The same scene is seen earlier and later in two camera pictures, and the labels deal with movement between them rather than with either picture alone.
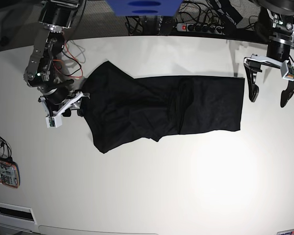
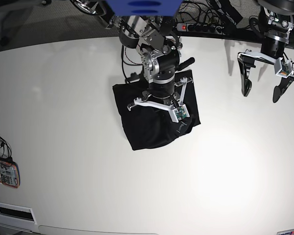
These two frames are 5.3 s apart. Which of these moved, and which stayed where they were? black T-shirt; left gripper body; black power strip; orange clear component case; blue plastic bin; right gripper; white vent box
Moved: black T-shirt; left gripper body; right gripper
Stayed: orange clear component case; blue plastic bin; black power strip; white vent box
